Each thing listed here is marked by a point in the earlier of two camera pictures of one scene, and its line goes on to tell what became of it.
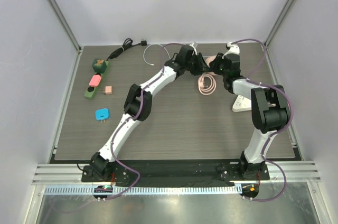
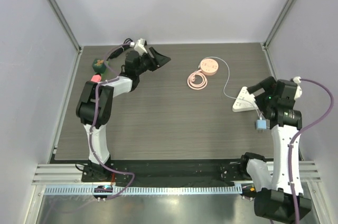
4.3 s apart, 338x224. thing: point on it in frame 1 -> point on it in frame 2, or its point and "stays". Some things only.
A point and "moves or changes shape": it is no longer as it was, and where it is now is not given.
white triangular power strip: (242, 104) stays
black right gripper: (218, 64) -> (265, 92)
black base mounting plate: (172, 174) stays
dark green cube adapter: (99, 65) stays
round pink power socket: (209, 59) moves or changes shape
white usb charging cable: (154, 44) -> (226, 83)
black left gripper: (200, 67) -> (159, 59)
